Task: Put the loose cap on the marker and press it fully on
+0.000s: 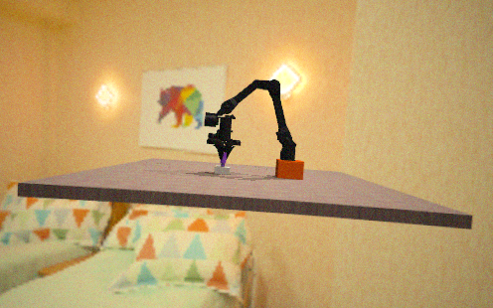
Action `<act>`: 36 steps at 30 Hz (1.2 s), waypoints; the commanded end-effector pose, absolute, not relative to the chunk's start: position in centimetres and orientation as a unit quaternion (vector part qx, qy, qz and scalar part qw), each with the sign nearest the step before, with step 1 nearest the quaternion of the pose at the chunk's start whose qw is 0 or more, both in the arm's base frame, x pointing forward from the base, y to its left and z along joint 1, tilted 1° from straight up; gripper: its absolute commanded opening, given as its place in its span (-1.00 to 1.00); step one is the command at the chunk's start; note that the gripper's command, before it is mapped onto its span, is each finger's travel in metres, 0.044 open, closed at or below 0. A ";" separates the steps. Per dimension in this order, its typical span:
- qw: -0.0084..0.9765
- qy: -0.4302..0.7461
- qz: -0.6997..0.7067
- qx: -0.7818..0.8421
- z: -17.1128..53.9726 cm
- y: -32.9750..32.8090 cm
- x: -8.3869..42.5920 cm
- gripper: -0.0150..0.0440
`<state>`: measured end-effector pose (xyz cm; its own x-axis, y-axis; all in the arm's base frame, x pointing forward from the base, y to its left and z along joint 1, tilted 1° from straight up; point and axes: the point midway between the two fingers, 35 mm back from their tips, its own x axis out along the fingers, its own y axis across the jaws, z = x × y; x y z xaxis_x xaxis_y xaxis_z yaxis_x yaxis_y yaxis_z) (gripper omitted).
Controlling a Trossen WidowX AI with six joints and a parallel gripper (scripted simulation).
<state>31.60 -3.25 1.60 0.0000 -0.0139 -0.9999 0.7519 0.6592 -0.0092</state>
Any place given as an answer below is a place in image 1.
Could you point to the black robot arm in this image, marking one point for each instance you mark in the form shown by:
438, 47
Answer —
273, 87

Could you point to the purple cylinder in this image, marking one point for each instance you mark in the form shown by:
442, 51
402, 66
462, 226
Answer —
224, 158

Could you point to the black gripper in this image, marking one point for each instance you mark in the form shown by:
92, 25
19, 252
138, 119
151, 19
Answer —
224, 135

